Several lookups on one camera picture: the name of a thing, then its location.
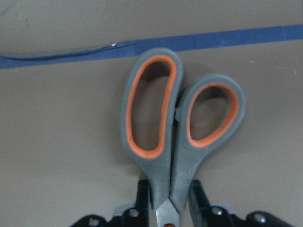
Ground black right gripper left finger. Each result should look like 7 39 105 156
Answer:
71 180 156 227

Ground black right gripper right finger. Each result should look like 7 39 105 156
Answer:
188 180 291 227

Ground grey orange scissors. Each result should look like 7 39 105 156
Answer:
120 48 246 227

